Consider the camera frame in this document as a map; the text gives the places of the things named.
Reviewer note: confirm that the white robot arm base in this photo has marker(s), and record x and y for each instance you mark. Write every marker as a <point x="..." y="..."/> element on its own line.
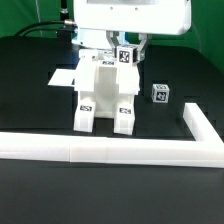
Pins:
<point x="95" y="39"/>

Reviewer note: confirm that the white chair seat block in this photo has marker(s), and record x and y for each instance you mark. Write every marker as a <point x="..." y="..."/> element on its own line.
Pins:
<point x="106" y="101"/>

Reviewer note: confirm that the black antenna post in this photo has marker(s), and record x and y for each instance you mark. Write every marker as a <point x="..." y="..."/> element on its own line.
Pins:
<point x="63" y="34"/>

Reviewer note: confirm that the white tagged cube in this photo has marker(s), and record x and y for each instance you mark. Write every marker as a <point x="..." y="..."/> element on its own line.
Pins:
<point x="160" y="93"/>
<point x="126" y="54"/>

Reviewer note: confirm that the white marker sheet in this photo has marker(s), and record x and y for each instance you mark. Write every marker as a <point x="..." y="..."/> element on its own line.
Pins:
<point x="63" y="77"/>

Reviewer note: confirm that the white chair back frame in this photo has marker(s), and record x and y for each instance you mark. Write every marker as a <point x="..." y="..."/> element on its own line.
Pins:
<point x="98" y="69"/>

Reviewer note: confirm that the white U-shaped fixture frame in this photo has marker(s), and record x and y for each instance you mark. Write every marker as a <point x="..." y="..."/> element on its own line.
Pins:
<point x="205" y="150"/>

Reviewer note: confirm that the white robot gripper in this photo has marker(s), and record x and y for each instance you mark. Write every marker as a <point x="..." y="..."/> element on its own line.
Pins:
<point x="166" y="17"/>

